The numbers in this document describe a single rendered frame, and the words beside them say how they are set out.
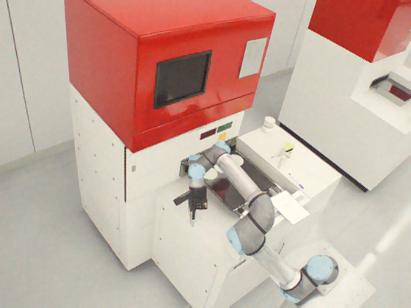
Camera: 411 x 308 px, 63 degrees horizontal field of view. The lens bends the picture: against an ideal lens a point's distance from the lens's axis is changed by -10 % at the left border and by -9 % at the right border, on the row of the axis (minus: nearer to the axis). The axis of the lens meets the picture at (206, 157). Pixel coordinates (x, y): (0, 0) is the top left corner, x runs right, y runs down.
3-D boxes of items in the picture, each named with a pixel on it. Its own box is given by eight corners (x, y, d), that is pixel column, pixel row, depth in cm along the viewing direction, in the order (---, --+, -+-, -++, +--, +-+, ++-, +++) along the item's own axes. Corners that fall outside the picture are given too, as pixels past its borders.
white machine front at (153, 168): (124, 201, 198) (124, 146, 172) (230, 151, 244) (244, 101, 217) (127, 204, 197) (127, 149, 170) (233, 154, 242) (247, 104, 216)
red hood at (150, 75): (69, 81, 206) (62, -19, 167) (177, 53, 251) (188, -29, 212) (133, 155, 168) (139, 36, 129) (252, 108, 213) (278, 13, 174)
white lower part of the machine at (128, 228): (82, 212, 286) (72, 134, 232) (163, 176, 332) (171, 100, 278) (128, 277, 251) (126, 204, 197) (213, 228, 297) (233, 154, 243)
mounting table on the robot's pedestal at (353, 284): (365, 301, 187) (376, 290, 178) (315, 348, 163) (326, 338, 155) (310, 246, 211) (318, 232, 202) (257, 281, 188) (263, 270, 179)
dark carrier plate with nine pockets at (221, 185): (193, 171, 214) (193, 170, 214) (235, 151, 233) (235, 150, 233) (233, 209, 197) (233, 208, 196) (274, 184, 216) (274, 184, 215)
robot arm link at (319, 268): (339, 270, 163) (337, 268, 152) (318, 288, 164) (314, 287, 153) (323, 251, 170) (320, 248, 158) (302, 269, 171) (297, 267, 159)
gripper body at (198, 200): (207, 210, 181) (208, 187, 180) (190, 212, 179) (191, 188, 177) (202, 207, 189) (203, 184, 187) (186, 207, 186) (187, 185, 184)
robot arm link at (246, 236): (322, 290, 158) (254, 219, 140) (297, 310, 159) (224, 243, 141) (312, 275, 169) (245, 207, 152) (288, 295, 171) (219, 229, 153)
